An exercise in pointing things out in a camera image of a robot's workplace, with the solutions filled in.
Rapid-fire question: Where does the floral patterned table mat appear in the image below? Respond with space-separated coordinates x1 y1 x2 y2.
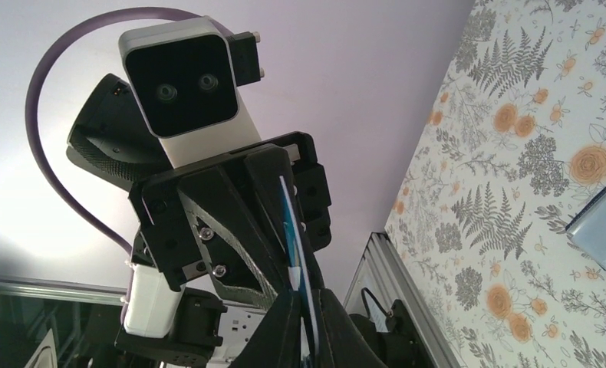
386 1 606 367

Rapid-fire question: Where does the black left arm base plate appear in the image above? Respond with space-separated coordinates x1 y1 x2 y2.
350 287 435 368

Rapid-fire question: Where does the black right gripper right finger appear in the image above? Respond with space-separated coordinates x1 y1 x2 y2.
317 288 386 368

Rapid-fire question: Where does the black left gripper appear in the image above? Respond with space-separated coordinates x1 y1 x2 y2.
129 132 331 311

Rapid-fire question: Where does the blue logo card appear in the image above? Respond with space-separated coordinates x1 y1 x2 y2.
278 176 320 367

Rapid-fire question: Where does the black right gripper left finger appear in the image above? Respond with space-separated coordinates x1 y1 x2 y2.
229 291 301 368

